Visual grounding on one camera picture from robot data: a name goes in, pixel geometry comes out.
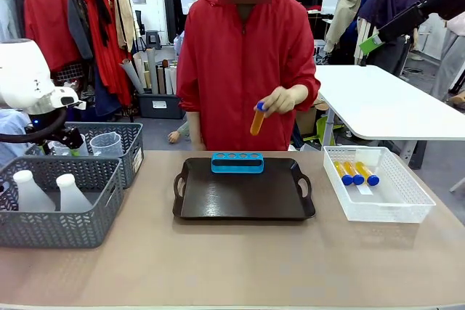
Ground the mannequin hand on floor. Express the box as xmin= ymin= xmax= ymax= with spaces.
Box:
xmin=167 ymin=121 xmax=192 ymax=144

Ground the person right forearm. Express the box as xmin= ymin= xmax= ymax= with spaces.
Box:
xmin=185 ymin=109 xmax=207 ymax=152

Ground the person red jacket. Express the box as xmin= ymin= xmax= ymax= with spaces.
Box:
xmin=176 ymin=0 xmax=322 ymax=152

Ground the cardboard box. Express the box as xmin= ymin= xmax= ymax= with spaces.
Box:
xmin=295 ymin=100 xmax=328 ymax=137

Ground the bundle of paper rolls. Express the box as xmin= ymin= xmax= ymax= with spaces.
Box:
xmin=118 ymin=47 xmax=179 ymax=97

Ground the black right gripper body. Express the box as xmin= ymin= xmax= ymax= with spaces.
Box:
xmin=377 ymin=0 xmax=432 ymax=44

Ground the person left hand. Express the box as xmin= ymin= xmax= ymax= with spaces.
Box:
xmin=253 ymin=85 xmax=310 ymax=115

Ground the gray basket holding bottles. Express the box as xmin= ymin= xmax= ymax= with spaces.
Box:
xmin=0 ymin=156 xmax=125 ymax=249

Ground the pale blue hanging garment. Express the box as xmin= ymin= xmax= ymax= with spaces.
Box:
xmin=0 ymin=0 xmax=27 ymax=44

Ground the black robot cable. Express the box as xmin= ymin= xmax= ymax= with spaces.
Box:
xmin=0 ymin=106 xmax=69 ymax=144

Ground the beige hanging garment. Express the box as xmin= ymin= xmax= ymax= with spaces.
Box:
xmin=113 ymin=0 xmax=138 ymax=53

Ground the mannequin in beige coat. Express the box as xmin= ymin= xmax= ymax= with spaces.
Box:
xmin=323 ymin=0 xmax=376 ymax=67

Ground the orange tube blue cap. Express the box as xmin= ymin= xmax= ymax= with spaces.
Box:
xmin=333 ymin=160 xmax=355 ymax=186
xmin=249 ymin=102 xmax=267 ymax=136
xmin=355 ymin=160 xmax=381 ymax=187
xmin=343 ymin=160 xmax=365 ymax=186

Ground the dark brown tray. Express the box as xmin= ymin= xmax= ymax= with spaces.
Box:
xmin=173 ymin=157 xmax=316 ymax=221

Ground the white table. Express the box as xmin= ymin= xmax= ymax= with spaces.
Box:
xmin=314 ymin=65 xmax=465 ymax=142

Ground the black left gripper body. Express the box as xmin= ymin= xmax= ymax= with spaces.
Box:
xmin=46 ymin=125 xmax=84 ymax=150

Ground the green object under table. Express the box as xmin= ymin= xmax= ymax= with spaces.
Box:
xmin=302 ymin=115 xmax=344 ymax=144

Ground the red hanging dress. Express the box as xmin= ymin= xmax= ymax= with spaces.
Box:
xmin=82 ymin=0 xmax=134 ymax=107

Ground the white plastic basket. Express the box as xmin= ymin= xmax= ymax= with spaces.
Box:
xmin=323 ymin=145 xmax=437 ymax=224

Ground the red hanging jacket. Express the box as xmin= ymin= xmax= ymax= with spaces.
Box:
xmin=22 ymin=0 xmax=83 ymax=73

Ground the blue tube rack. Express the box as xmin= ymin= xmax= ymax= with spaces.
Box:
xmin=211 ymin=152 xmax=266 ymax=174

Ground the clear plastic measuring cup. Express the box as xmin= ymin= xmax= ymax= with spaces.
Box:
xmin=52 ymin=134 xmax=90 ymax=157
xmin=89 ymin=131 xmax=124 ymax=158

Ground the gray step stool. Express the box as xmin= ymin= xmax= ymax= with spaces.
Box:
xmin=145 ymin=29 xmax=163 ymax=50

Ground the black hanging scarf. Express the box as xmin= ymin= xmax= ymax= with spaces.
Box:
xmin=90 ymin=0 xmax=114 ymax=48

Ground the gray hanging garment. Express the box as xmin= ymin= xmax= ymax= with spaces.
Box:
xmin=66 ymin=0 xmax=95 ymax=62

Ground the white plastic bottle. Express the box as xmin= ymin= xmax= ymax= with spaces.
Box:
xmin=12 ymin=169 xmax=57 ymax=213
xmin=55 ymin=173 xmax=94 ymax=213

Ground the gray storage bin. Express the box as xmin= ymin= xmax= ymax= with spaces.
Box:
xmin=137 ymin=92 xmax=187 ymax=121

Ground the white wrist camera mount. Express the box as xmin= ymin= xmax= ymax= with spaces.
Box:
xmin=50 ymin=86 xmax=88 ymax=112

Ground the light blue cloth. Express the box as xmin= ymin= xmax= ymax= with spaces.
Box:
xmin=0 ymin=107 xmax=41 ymax=159

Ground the gray basket holding cups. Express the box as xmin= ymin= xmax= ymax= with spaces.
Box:
xmin=24 ymin=122 xmax=145 ymax=190

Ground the mannequin in navy jacket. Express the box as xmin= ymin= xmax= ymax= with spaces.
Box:
xmin=357 ymin=0 xmax=421 ymax=73

